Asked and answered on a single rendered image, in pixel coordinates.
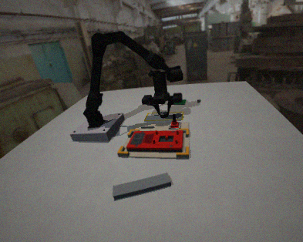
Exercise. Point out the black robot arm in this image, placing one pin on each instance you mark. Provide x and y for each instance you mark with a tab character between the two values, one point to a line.
99	44

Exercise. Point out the black wheel with grey hub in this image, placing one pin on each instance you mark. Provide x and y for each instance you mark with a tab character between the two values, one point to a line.
163	114

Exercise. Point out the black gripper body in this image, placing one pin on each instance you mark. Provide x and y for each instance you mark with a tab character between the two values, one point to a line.
176	98

